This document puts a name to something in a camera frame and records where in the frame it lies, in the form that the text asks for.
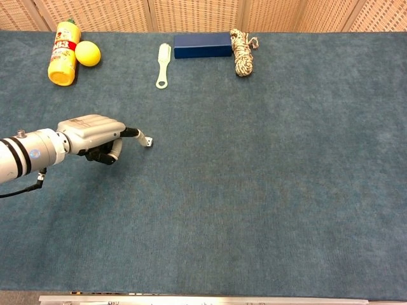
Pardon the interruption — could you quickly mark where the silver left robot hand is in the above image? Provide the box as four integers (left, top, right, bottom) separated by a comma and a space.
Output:
56, 114, 152, 166

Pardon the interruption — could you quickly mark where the yellow ball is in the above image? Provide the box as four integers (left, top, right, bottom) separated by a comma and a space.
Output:
74, 40, 102, 67

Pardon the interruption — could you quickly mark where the yellow plastic bottle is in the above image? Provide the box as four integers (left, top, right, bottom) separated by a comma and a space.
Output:
47, 18, 81, 87

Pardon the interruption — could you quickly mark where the white plastic brush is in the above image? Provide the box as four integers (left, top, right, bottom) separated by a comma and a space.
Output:
155, 43, 173, 90

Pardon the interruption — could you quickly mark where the dark blue rectangular box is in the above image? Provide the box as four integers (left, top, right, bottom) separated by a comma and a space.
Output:
173, 32, 233, 60

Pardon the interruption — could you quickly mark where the teal felt table cloth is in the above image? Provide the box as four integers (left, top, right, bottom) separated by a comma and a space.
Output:
0, 30, 407, 301

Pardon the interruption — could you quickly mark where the woven wicker folding screen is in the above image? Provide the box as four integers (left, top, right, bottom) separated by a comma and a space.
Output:
0, 0, 407, 33

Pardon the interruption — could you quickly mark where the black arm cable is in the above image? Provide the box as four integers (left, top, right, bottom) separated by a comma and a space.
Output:
0, 167, 48, 199

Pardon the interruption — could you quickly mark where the coiled beige rope bundle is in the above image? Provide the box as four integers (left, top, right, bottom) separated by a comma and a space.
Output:
229, 28, 259, 78

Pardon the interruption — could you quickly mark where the metal rail table edge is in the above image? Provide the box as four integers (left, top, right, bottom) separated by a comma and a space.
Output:
38, 294, 369, 305

